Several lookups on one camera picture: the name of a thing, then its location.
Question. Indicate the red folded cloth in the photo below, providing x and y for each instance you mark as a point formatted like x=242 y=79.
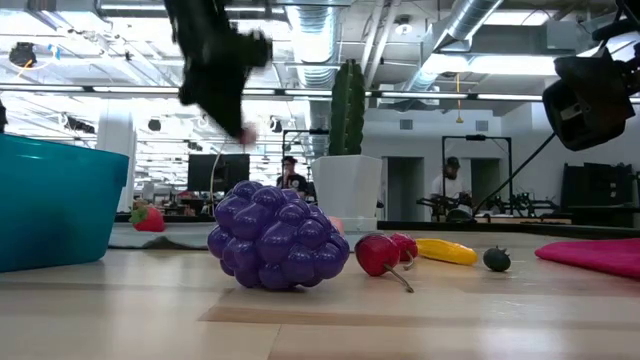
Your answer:
x=595 y=257

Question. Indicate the white room pillar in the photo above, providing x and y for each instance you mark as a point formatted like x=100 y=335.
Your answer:
x=116 y=131

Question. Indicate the small pink candy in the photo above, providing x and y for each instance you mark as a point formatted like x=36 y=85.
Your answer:
x=338 y=225

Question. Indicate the purple toy grape bunch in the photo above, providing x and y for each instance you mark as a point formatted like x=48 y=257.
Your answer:
x=275 y=235

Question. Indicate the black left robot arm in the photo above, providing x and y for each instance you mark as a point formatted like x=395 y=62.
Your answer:
x=195 y=12

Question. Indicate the teal plastic tupperware container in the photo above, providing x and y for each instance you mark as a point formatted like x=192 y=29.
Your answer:
x=55 y=210

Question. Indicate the red toy cherry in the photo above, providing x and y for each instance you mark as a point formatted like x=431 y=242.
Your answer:
x=377 y=255
x=407 y=245

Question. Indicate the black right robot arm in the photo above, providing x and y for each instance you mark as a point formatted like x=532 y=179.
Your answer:
x=625 y=27

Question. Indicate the dark toy blueberry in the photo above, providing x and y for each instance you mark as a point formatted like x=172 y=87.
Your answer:
x=496 y=260

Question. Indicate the red toy strawberry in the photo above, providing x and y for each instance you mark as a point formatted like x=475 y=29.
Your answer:
x=150 y=221

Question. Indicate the black background monitor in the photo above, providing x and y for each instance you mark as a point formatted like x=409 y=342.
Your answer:
x=218 y=172

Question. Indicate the long ceiling strip light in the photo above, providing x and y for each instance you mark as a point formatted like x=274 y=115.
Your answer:
x=400 y=94

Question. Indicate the person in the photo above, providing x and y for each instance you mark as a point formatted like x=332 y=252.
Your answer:
x=452 y=182
x=292 y=180

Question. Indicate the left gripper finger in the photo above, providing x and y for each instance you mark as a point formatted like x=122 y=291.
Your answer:
x=227 y=112

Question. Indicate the silver ventilation duct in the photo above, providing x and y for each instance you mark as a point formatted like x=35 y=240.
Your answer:
x=312 y=45
x=460 y=25

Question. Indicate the green cactus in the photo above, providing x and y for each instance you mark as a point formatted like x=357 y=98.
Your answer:
x=346 y=110

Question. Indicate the black background station frame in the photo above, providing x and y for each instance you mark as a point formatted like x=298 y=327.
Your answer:
x=476 y=137

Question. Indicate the yellow toy banana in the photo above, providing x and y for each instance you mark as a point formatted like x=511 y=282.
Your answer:
x=445 y=251

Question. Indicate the black background cabinet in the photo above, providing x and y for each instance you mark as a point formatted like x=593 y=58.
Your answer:
x=597 y=187

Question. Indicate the white hexagonal plant pot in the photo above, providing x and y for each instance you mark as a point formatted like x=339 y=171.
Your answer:
x=345 y=185

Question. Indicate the black aluminium table frame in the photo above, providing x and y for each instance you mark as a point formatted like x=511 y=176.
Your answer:
x=500 y=229

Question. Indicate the grey cloth mat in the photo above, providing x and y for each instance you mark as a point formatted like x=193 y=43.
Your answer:
x=175 y=231

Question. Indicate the black background robot arms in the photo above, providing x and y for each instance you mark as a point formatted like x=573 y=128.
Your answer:
x=520 y=204

